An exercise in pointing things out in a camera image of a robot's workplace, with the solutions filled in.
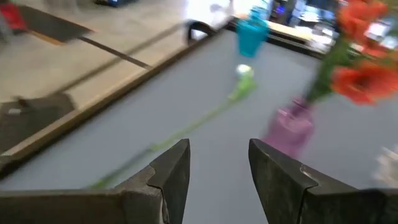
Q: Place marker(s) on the blue textured glass vase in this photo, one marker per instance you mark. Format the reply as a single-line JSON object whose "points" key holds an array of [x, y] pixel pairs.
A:
{"points": [[252, 37]]}

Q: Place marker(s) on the red artificial flower bunch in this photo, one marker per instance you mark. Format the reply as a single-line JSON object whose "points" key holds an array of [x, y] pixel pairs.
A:
{"points": [[363, 81]]}

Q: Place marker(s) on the white artificial flower bunch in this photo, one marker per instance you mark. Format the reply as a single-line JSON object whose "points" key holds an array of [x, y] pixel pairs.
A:
{"points": [[388, 165]]}

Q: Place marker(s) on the background wooden desk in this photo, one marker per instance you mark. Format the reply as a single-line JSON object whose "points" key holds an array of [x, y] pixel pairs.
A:
{"points": [[289, 32]]}

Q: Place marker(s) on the white artificial tulip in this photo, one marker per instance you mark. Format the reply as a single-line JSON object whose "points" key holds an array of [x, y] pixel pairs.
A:
{"points": [[244, 88]]}

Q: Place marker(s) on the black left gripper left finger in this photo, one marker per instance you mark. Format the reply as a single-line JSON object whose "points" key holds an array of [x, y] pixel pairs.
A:
{"points": [[140, 202]]}

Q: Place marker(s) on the red object on floor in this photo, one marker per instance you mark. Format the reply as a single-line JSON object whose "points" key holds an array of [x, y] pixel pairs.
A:
{"points": [[12, 17]]}

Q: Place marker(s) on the black floor mat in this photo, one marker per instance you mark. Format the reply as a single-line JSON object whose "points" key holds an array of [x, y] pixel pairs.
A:
{"points": [[53, 26]]}

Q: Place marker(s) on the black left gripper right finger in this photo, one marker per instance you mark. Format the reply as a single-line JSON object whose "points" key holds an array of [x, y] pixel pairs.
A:
{"points": [[295, 199]]}

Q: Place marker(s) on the pink ribbed glass vase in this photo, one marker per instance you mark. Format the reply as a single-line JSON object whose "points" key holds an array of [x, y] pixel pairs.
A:
{"points": [[290, 127]]}

